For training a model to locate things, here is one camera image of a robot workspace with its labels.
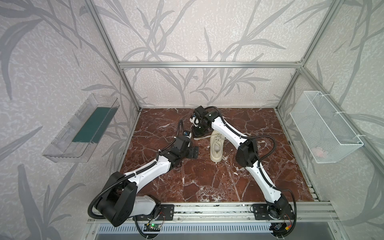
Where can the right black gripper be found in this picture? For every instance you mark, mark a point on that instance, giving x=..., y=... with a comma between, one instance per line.
x=199, y=129

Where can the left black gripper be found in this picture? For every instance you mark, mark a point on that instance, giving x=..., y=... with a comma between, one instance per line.
x=192, y=151

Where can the cream white sneaker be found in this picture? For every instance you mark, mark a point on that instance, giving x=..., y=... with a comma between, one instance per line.
x=216, y=152

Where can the white shoelace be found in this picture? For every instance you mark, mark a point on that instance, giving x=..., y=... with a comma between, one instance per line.
x=235, y=140

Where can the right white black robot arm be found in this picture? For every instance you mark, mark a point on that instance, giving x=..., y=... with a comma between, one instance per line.
x=247, y=156

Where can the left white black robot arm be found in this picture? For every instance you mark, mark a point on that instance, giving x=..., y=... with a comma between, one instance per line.
x=118, y=200

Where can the green lit circuit board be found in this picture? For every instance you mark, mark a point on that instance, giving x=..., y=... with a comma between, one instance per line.
x=152, y=227

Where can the right wiring connector bundle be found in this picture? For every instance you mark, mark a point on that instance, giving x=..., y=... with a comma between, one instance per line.
x=280, y=227

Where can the pink object in basket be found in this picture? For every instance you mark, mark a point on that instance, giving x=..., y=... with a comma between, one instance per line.
x=318, y=152

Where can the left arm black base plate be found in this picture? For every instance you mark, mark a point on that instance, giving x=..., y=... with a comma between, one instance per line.
x=162, y=212

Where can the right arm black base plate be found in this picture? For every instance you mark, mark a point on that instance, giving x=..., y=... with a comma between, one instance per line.
x=261, y=212

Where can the aluminium frame cage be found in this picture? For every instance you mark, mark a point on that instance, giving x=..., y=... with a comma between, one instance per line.
x=299, y=66

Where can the clear plastic wall bin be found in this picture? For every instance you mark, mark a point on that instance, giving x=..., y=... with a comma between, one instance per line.
x=79, y=138

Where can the white wire mesh basket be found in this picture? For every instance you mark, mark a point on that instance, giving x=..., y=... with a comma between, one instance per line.
x=322, y=125

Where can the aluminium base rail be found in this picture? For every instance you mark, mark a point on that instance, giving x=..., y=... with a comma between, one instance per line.
x=235, y=221

